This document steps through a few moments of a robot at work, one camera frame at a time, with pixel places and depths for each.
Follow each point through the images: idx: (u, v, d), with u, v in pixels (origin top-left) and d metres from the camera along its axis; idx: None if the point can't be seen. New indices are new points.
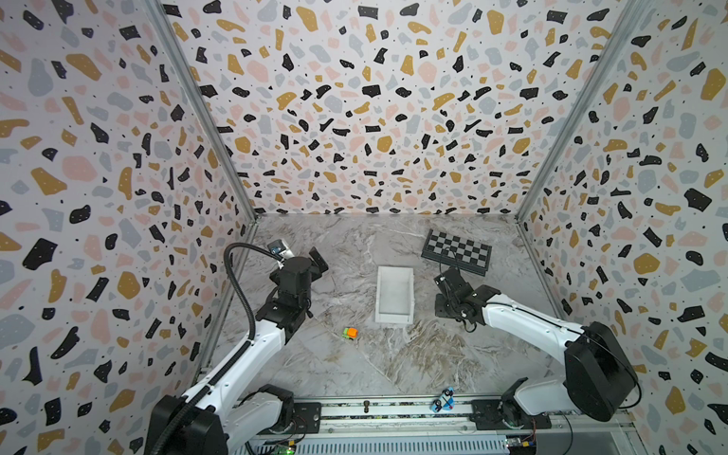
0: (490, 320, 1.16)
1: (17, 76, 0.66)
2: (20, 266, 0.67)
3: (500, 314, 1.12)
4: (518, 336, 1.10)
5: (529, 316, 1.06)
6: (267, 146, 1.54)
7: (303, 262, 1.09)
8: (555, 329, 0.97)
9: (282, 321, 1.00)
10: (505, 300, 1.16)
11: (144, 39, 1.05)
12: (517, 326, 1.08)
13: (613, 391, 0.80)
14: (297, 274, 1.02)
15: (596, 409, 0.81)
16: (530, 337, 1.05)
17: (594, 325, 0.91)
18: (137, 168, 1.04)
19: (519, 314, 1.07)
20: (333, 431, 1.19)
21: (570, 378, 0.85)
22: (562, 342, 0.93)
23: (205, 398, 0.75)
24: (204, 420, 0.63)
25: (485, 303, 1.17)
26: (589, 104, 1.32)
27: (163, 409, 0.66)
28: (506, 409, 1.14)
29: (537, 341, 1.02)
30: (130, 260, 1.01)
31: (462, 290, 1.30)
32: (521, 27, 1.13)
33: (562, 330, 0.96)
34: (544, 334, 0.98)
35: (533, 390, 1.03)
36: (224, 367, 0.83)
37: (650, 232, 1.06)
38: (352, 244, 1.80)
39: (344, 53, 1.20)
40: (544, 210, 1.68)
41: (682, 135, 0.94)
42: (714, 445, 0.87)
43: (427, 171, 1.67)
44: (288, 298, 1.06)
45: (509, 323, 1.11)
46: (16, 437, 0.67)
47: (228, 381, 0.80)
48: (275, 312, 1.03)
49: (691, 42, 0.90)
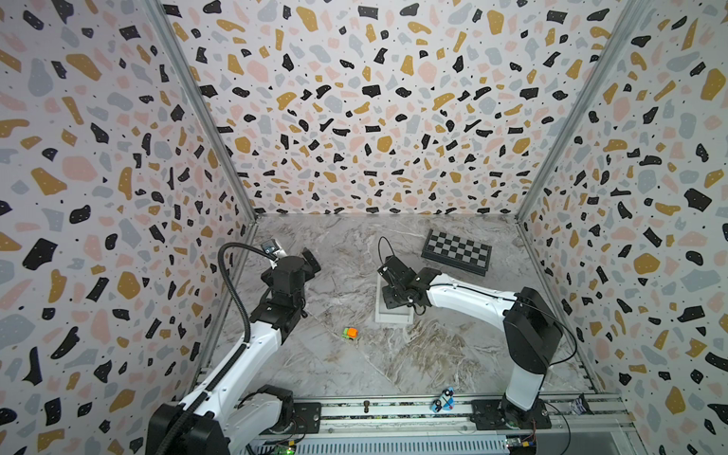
0: (435, 301, 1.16)
1: (17, 76, 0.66)
2: (20, 266, 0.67)
3: (445, 294, 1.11)
4: (464, 312, 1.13)
5: (470, 291, 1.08)
6: (267, 146, 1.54)
7: (297, 261, 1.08)
8: (493, 300, 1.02)
9: (277, 322, 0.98)
10: (444, 278, 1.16)
11: (144, 39, 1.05)
12: (461, 304, 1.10)
13: (545, 345, 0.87)
14: (289, 273, 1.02)
15: (536, 366, 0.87)
16: (475, 313, 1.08)
17: (524, 290, 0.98)
18: (137, 168, 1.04)
19: (461, 291, 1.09)
20: (333, 431, 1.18)
21: (510, 343, 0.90)
22: (501, 312, 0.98)
23: (203, 405, 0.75)
24: (204, 427, 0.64)
25: (429, 286, 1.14)
26: (589, 104, 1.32)
27: (161, 418, 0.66)
28: (508, 413, 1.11)
29: (481, 315, 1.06)
30: (130, 260, 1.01)
31: (404, 275, 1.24)
32: (521, 27, 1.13)
33: (500, 300, 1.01)
34: (485, 306, 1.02)
35: (514, 385, 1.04)
36: (219, 373, 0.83)
37: (650, 232, 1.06)
38: (352, 244, 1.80)
39: (344, 53, 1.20)
40: (544, 210, 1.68)
41: (682, 135, 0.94)
42: (714, 445, 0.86)
43: (427, 171, 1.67)
44: (282, 298, 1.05)
45: (454, 302, 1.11)
46: (16, 437, 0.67)
47: (227, 386, 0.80)
48: (268, 313, 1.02)
49: (691, 42, 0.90)
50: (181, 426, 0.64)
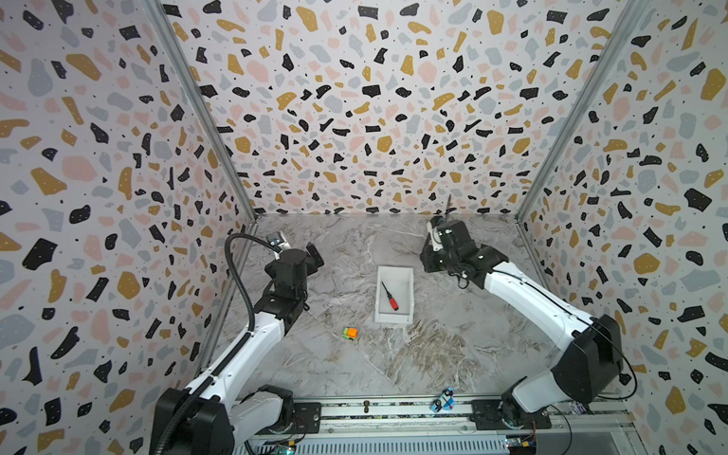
0: (495, 287, 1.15)
1: (17, 76, 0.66)
2: (20, 267, 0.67)
3: (509, 287, 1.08)
4: (522, 313, 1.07)
5: (539, 296, 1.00)
6: (267, 146, 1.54)
7: (299, 254, 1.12)
8: (563, 316, 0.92)
9: (281, 313, 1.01)
10: (518, 272, 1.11)
11: (144, 39, 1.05)
12: (522, 302, 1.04)
13: (602, 378, 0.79)
14: (291, 265, 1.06)
15: (578, 394, 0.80)
16: (533, 316, 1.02)
17: (603, 318, 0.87)
18: (137, 168, 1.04)
19: (531, 293, 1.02)
20: (333, 431, 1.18)
21: (563, 360, 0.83)
22: (569, 332, 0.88)
23: (209, 390, 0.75)
24: (209, 409, 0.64)
25: (494, 272, 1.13)
26: (589, 104, 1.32)
27: (167, 401, 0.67)
28: (506, 407, 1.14)
29: (539, 321, 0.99)
30: (130, 261, 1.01)
31: (465, 250, 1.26)
32: (521, 27, 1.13)
33: (572, 317, 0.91)
34: (552, 317, 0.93)
35: (526, 384, 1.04)
36: (225, 359, 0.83)
37: (650, 232, 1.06)
38: (352, 244, 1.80)
39: (344, 53, 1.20)
40: (544, 210, 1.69)
41: (682, 135, 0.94)
42: (714, 445, 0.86)
43: (427, 171, 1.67)
44: (285, 289, 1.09)
45: (515, 298, 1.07)
46: (15, 437, 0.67)
47: (231, 372, 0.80)
48: (272, 303, 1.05)
49: (691, 42, 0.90)
50: (186, 410, 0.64)
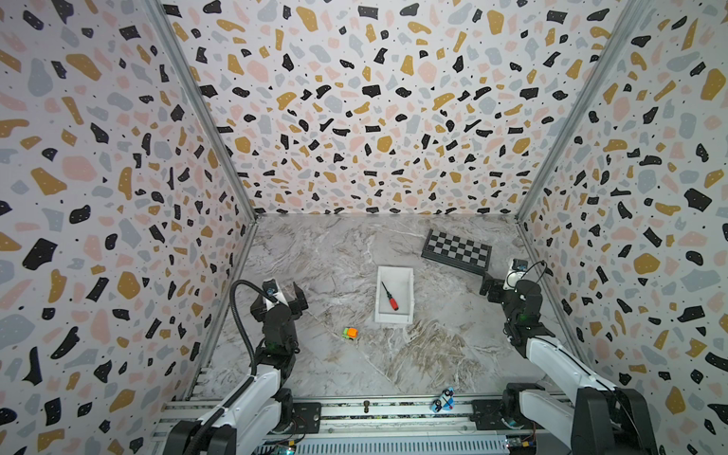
0: (533, 354, 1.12)
1: (17, 76, 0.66)
2: (21, 266, 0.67)
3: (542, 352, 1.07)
4: (555, 381, 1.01)
5: (568, 358, 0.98)
6: (267, 146, 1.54)
7: (284, 313, 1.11)
8: (583, 375, 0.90)
9: (278, 365, 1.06)
10: (555, 340, 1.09)
11: (144, 39, 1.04)
12: (552, 364, 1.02)
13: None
14: (279, 329, 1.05)
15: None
16: (561, 381, 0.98)
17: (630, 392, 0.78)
18: (137, 168, 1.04)
19: (559, 354, 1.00)
20: (333, 431, 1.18)
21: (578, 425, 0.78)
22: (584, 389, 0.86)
23: (219, 420, 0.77)
24: (223, 436, 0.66)
25: (533, 337, 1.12)
26: (589, 104, 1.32)
27: (178, 433, 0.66)
28: (504, 398, 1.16)
29: (568, 386, 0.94)
30: (130, 260, 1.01)
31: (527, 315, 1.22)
32: (521, 27, 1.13)
33: (591, 377, 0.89)
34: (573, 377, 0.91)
35: (539, 401, 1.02)
36: (233, 396, 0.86)
37: (650, 232, 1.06)
38: (352, 244, 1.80)
39: (344, 53, 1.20)
40: (544, 210, 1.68)
41: (682, 135, 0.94)
42: (714, 445, 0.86)
43: (427, 171, 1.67)
44: (277, 347, 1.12)
45: (548, 364, 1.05)
46: (16, 437, 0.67)
47: (241, 406, 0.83)
48: (268, 357, 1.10)
49: (691, 42, 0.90)
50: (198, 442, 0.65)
